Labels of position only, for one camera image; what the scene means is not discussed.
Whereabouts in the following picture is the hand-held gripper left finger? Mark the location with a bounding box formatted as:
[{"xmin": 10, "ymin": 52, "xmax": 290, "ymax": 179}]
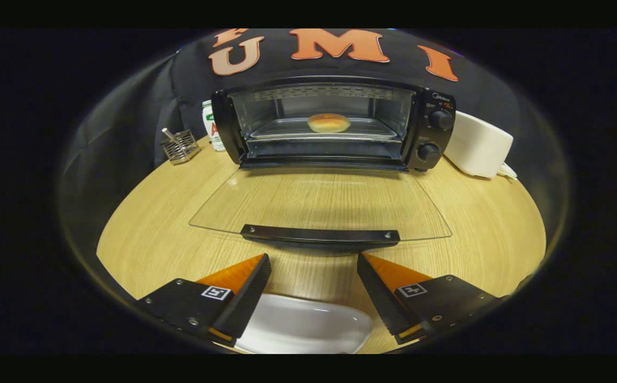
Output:
[{"xmin": 137, "ymin": 253, "xmax": 272, "ymax": 346}]

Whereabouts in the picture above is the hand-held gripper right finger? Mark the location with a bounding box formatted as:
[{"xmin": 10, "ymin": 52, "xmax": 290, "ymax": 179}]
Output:
[{"xmin": 357, "ymin": 252, "xmax": 506, "ymax": 345}]

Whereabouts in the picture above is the black toaster oven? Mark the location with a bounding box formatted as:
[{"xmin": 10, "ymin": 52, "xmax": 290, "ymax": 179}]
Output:
[{"xmin": 188, "ymin": 76, "xmax": 457, "ymax": 252}]

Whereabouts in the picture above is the black backdrop cloth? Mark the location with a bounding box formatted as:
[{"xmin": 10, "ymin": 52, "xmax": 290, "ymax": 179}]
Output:
[{"xmin": 58, "ymin": 29, "xmax": 570, "ymax": 240}]

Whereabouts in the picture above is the white bottle with label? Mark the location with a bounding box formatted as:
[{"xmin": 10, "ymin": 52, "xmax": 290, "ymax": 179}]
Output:
[{"xmin": 202, "ymin": 100, "xmax": 226, "ymax": 152}]

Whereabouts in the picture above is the white oval plate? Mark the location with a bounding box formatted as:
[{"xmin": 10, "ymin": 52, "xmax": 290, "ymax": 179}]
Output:
[{"xmin": 234, "ymin": 294, "xmax": 374, "ymax": 354}]

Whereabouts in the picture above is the metal wire holder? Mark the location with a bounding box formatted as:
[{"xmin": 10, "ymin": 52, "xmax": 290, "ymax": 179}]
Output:
[{"xmin": 161, "ymin": 128, "xmax": 201, "ymax": 164}]

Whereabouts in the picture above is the round golden bread bun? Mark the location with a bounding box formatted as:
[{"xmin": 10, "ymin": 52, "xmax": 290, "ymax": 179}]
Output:
[{"xmin": 307, "ymin": 113, "xmax": 351, "ymax": 134}]

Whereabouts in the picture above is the white bread toaster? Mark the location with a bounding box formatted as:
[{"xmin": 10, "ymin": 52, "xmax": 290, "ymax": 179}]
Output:
[{"xmin": 443, "ymin": 111, "xmax": 514, "ymax": 179}]

